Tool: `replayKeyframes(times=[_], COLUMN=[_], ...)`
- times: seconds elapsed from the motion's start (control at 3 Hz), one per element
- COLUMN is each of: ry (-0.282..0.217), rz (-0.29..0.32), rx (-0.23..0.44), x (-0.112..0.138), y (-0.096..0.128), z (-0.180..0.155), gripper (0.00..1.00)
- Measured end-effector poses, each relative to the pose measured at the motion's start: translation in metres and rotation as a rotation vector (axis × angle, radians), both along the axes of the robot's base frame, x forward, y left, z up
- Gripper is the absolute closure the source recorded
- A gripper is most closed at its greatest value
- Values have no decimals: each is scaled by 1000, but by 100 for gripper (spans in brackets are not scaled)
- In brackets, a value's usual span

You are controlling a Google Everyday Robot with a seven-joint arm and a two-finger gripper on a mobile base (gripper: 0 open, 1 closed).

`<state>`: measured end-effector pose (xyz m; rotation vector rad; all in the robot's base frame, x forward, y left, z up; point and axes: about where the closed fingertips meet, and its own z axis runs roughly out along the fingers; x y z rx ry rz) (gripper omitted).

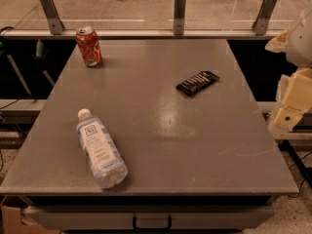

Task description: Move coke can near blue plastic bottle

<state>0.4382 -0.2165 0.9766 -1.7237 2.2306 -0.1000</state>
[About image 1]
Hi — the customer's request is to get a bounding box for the cardboard box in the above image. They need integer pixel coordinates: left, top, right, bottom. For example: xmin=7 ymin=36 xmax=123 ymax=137
xmin=1 ymin=196 xmax=60 ymax=234

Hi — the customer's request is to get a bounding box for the black floor cable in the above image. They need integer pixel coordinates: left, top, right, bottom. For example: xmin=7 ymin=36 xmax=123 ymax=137
xmin=279 ymin=139 xmax=312 ymax=199

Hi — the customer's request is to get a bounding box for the left metal rail bracket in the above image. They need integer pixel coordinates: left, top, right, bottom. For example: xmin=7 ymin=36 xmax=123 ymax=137
xmin=39 ymin=0 xmax=64 ymax=35

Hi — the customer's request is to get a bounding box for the middle metal rail bracket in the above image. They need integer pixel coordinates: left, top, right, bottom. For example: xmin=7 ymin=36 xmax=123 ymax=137
xmin=173 ymin=0 xmax=186 ymax=35

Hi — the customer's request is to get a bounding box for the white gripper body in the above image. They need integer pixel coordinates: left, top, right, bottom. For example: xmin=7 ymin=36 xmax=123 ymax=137
xmin=286 ymin=10 xmax=312 ymax=67

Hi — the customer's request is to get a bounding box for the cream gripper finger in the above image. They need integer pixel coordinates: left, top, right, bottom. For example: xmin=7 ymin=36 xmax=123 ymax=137
xmin=268 ymin=67 xmax=312 ymax=133
xmin=265 ymin=27 xmax=290 ymax=53

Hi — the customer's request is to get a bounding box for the metal rail bracket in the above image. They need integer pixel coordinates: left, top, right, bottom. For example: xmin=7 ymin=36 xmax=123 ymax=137
xmin=39 ymin=0 xmax=64 ymax=35
xmin=252 ymin=0 xmax=278 ymax=35
xmin=173 ymin=0 xmax=186 ymax=35

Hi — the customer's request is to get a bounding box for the red coke can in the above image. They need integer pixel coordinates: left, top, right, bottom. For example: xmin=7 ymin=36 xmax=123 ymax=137
xmin=76 ymin=26 xmax=102 ymax=67

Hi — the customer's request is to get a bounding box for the clear blue-label plastic bottle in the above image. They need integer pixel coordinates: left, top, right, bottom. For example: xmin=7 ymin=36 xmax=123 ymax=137
xmin=76 ymin=109 xmax=128 ymax=189

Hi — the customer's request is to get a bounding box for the grey table drawer with handle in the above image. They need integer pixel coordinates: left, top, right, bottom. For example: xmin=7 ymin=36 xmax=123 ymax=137
xmin=26 ymin=205 xmax=274 ymax=232

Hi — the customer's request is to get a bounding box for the right metal rail bracket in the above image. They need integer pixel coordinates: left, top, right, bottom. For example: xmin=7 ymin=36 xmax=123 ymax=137
xmin=252 ymin=0 xmax=278 ymax=35

